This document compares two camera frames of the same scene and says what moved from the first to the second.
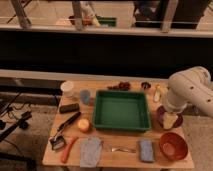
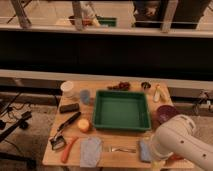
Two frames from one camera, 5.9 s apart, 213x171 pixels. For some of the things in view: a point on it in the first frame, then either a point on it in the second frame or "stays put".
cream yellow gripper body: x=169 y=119 -> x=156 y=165
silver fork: x=124 y=150 stays put
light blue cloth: x=90 y=151 stays put
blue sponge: x=146 y=150 stays put
